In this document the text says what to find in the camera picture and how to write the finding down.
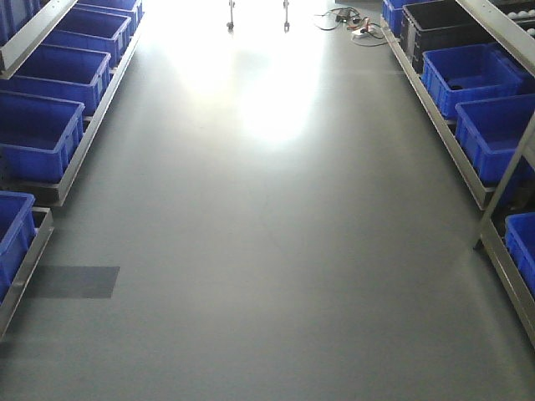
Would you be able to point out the blue crate left shelf middle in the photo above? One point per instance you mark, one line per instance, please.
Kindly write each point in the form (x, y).
(73, 74)

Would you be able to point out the blue crate shelf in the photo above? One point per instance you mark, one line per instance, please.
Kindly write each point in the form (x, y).
(489, 132)
(73, 74)
(95, 31)
(39, 135)
(464, 74)

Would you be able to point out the blue crate right shelf middle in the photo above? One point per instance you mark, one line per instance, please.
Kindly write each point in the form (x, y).
(464, 74)

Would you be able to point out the blue crate right shelf near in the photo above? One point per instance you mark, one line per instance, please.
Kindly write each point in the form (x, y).
(489, 132)

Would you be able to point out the blue crate left shelf near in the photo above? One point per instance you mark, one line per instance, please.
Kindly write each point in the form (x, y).
(39, 135)

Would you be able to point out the right steel shelf rack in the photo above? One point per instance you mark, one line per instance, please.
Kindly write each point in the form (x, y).
(511, 25)

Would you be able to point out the black crate on right shelf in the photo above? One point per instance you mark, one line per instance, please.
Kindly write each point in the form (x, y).
(436, 25)

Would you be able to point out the blue crate left shelf far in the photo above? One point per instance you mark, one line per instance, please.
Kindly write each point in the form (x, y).
(95, 31)

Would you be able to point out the blue crate left bottom corner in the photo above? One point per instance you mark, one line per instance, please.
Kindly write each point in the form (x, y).
(17, 233)

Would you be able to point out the blue crate corner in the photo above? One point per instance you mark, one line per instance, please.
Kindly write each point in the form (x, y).
(17, 233)
(519, 239)

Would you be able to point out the blue crate right bottom corner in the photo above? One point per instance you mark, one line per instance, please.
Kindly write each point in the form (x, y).
(519, 239)

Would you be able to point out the power strip with cables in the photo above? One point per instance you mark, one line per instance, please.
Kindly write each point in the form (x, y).
(363, 31)

